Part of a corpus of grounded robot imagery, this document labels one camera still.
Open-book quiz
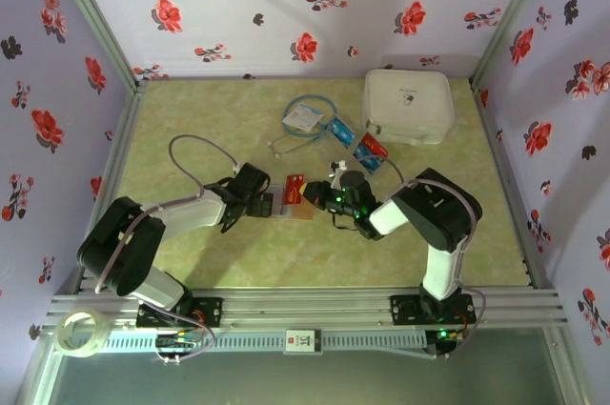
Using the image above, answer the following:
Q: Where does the clear tape roll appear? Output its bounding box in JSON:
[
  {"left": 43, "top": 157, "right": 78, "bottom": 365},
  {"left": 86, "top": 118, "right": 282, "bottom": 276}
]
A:
[{"left": 55, "top": 308, "right": 107, "bottom": 357}]

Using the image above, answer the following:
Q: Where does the green controller circuit board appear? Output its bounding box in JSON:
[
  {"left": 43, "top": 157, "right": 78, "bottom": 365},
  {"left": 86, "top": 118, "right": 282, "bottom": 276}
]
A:
[
  {"left": 436, "top": 327, "right": 467, "bottom": 345},
  {"left": 155, "top": 331, "right": 200, "bottom": 350}
]

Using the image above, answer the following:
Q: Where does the grey aluminium frame post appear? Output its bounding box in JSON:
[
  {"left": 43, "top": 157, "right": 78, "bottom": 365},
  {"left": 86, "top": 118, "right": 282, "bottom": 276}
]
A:
[
  {"left": 469, "top": 0, "right": 557, "bottom": 90},
  {"left": 45, "top": 0, "right": 150, "bottom": 91}
]

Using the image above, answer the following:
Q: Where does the blue credit card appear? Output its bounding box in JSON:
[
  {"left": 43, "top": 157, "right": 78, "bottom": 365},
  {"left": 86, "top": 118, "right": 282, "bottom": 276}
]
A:
[
  {"left": 328, "top": 116, "right": 356, "bottom": 145},
  {"left": 355, "top": 144, "right": 385, "bottom": 172}
]

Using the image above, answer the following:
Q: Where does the grey aluminium mounting rail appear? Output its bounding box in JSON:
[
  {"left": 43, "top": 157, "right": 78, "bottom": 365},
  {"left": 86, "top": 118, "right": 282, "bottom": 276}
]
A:
[{"left": 47, "top": 286, "right": 571, "bottom": 330}]

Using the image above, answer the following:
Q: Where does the blue tube stethoscope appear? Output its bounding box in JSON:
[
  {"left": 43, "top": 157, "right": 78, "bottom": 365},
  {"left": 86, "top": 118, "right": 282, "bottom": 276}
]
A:
[{"left": 267, "top": 95, "right": 340, "bottom": 159}]

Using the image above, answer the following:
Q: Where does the white square box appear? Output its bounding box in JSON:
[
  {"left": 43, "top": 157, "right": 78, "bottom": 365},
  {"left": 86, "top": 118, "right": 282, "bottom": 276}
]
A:
[{"left": 360, "top": 69, "right": 455, "bottom": 147}]

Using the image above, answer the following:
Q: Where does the grey base cable loop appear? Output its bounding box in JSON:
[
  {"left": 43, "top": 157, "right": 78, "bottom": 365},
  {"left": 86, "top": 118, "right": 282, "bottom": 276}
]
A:
[
  {"left": 428, "top": 286, "right": 487, "bottom": 361},
  {"left": 154, "top": 314, "right": 219, "bottom": 364}
]

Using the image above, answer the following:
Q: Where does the grey aluminium side rail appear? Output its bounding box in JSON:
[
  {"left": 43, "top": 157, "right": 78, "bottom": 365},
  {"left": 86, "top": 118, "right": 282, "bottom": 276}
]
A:
[
  {"left": 469, "top": 78, "right": 557, "bottom": 291},
  {"left": 71, "top": 80, "right": 149, "bottom": 296}
]

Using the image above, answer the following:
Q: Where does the white slotted cable duct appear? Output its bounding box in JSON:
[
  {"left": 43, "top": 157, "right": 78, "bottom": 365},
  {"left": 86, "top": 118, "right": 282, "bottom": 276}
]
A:
[{"left": 102, "top": 331, "right": 428, "bottom": 353}]

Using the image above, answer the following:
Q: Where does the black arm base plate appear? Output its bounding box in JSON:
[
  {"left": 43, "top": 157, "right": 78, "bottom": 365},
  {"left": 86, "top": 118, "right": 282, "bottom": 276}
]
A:
[
  {"left": 136, "top": 297, "right": 224, "bottom": 329},
  {"left": 389, "top": 294, "right": 477, "bottom": 326}
]

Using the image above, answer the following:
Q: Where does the small white display unit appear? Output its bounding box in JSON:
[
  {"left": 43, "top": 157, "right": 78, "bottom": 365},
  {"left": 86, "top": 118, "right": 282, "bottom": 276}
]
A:
[{"left": 284, "top": 328, "right": 324, "bottom": 355}]

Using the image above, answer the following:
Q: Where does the tan leather card holder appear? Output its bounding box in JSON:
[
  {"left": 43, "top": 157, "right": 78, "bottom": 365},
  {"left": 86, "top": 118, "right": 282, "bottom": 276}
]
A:
[{"left": 267, "top": 185, "right": 316, "bottom": 223}]

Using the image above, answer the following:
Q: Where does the white printed packet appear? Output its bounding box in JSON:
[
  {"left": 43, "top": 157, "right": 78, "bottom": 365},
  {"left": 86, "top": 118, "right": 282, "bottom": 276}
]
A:
[{"left": 281, "top": 103, "right": 324, "bottom": 132}]

